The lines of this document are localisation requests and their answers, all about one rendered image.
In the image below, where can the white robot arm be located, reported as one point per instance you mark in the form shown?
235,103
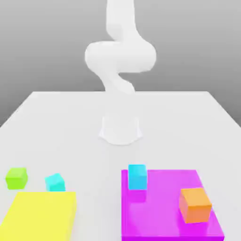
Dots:
120,56

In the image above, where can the small blue cube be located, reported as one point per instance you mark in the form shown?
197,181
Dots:
137,178

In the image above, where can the small turquoise cube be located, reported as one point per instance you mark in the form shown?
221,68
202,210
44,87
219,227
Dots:
55,183

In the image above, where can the small orange cube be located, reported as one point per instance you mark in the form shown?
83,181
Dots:
195,206

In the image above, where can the small green cube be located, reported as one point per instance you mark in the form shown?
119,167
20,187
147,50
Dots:
16,178

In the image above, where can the large magenta box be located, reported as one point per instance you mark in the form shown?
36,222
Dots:
160,212

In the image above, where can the large yellow box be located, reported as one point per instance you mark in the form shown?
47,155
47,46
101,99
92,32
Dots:
40,216

